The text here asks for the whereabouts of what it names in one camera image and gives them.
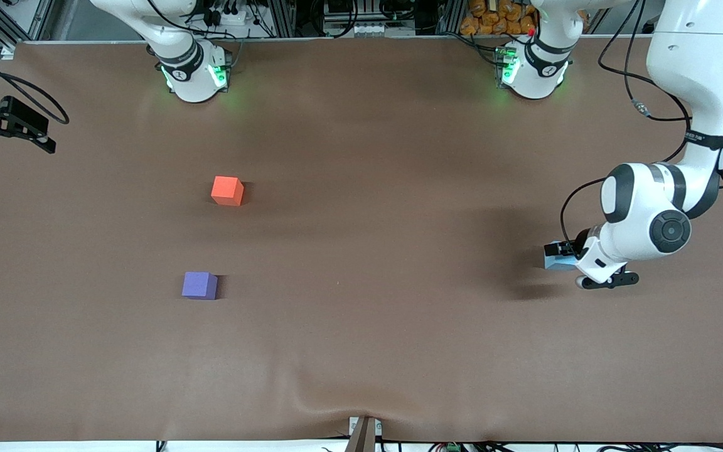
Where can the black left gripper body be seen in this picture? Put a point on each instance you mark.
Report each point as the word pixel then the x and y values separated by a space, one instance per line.
pixel 580 240

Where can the light blue foam block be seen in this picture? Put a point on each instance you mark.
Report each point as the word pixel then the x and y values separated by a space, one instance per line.
pixel 550 260

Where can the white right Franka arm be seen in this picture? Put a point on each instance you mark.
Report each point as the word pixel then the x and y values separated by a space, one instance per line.
pixel 192 78

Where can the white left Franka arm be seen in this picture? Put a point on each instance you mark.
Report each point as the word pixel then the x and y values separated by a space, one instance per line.
pixel 644 207

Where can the orange foam block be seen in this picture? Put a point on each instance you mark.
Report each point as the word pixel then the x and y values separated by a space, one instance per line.
pixel 226 190

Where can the purple foam block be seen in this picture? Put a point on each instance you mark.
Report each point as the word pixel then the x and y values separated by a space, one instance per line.
pixel 199 285

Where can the brown table cover sheet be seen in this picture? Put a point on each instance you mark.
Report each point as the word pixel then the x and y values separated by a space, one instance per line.
pixel 361 326

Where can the white power strip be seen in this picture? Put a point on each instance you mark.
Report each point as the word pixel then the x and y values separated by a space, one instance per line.
pixel 236 19

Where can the orange bags pile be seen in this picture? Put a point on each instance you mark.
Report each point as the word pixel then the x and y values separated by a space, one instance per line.
pixel 493 16

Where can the aluminium frame post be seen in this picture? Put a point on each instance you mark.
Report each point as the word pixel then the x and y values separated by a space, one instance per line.
pixel 450 16
pixel 280 19

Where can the brown clamp with metal bracket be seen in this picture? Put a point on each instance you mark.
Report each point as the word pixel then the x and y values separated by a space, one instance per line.
pixel 364 436

